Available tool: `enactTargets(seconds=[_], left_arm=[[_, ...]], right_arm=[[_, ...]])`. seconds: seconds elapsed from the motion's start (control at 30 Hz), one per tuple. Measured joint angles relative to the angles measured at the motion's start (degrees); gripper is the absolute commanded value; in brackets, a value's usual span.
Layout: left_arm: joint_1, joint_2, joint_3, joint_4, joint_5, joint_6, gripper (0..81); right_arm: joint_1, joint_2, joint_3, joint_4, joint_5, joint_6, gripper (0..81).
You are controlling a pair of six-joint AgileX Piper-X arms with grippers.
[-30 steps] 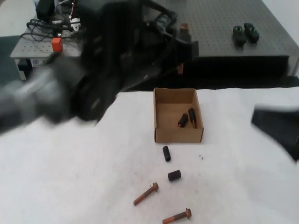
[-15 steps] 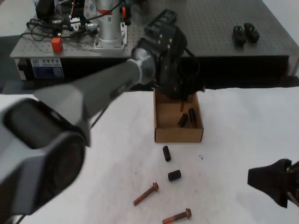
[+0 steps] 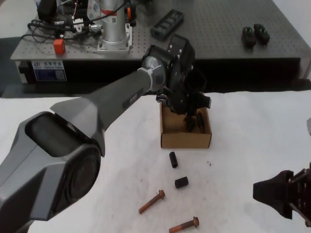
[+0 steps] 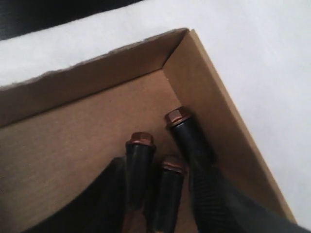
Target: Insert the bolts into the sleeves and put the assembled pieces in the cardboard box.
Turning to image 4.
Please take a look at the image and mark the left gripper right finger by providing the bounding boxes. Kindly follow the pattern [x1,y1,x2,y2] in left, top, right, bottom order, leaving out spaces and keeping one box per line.
[191,157,311,233]

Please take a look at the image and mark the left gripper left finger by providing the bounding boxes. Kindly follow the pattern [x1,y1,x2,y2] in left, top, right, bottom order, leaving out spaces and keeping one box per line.
[22,157,132,233]

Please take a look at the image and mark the brown cardboard box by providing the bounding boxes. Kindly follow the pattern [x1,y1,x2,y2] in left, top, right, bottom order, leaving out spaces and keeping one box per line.
[0,27,298,233]

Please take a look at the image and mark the black cylindrical sleeve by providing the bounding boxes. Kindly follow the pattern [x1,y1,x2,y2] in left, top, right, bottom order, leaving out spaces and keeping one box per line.
[124,141,156,233]
[167,120,217,168]
[151,167,186,233]

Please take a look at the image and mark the copper hex head bolt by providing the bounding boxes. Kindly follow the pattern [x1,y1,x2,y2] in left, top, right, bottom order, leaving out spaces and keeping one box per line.
[130,132,155,147]
[164,105,191,128]

